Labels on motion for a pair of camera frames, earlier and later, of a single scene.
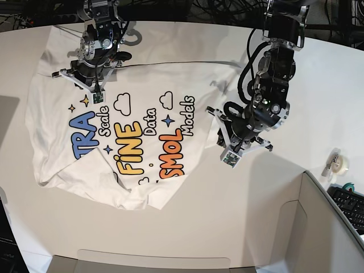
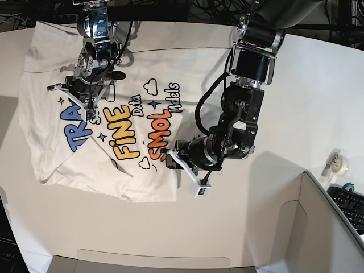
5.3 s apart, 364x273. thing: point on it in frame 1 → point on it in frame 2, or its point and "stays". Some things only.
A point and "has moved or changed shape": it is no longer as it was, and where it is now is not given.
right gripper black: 238,132 → 180,156
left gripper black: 86,74 → 87,92
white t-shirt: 154,120 has moved or changed shape
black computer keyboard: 351,202 stays
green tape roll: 348,185 stays
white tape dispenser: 337,164 stays
